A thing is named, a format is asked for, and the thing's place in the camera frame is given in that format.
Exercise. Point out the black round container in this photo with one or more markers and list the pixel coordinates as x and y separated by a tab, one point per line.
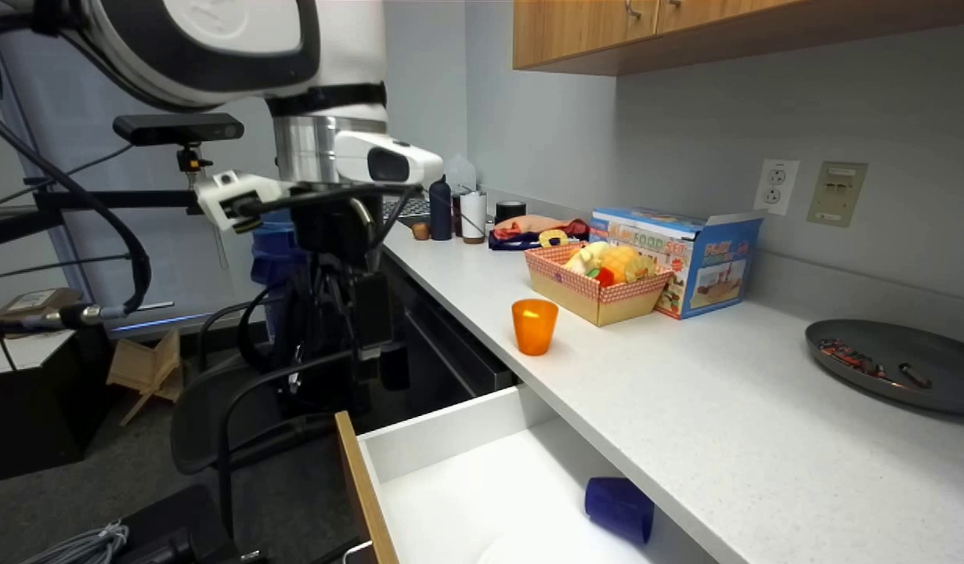
510	211

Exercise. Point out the black under-counter appliance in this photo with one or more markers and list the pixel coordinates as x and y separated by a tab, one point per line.
442	337

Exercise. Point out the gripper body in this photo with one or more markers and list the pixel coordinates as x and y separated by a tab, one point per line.
329	231

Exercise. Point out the heap of small red pieces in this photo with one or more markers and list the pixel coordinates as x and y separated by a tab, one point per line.
853	359

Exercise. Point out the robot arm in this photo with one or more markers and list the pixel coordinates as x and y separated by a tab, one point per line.
215	47

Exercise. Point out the blue water jug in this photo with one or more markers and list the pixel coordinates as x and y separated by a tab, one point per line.
274	251

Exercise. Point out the wooden folding stand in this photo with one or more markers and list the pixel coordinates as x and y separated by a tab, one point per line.
145	372

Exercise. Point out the small brown object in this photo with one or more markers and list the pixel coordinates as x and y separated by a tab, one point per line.
420	231

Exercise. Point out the dark grey plate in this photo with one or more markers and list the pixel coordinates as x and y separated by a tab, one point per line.
920	352

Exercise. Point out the orange plastic cup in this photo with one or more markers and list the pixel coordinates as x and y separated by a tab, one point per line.
534	329

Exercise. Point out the checkered paper basket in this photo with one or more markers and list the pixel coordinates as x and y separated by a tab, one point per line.
591	301

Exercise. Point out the white wall socket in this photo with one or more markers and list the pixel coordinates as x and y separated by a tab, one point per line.
776	186

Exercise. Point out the white drawer with wooden front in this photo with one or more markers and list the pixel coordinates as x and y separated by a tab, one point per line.
482	486

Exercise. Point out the cardboard box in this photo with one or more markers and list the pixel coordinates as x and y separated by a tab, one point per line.
35	301

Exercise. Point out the dark blue bottle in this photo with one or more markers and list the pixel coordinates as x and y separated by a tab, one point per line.
441	211

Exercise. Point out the wooden wall cabinet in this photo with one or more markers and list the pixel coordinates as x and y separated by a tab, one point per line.
575	31

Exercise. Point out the black box with white top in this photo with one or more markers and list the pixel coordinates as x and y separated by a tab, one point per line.
35	407

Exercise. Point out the beige switch plate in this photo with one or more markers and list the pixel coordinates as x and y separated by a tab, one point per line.
836	193

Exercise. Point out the white cylindrical cup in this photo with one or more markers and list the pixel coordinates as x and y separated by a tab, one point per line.
474	215

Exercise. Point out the camera on mount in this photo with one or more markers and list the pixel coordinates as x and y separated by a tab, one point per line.
176	129

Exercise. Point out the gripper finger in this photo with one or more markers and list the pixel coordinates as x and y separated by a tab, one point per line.
321	329
372	313

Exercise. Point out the toy food set box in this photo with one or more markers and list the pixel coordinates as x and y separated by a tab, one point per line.
713	266

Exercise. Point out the black office chair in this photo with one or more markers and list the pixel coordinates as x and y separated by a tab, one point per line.
207	415

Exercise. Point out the heap of toy food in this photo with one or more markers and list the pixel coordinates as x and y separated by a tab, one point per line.
616	262

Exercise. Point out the blue plastic cup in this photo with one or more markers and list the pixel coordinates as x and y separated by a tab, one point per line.
619	509

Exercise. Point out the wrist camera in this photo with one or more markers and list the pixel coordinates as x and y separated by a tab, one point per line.
229	196

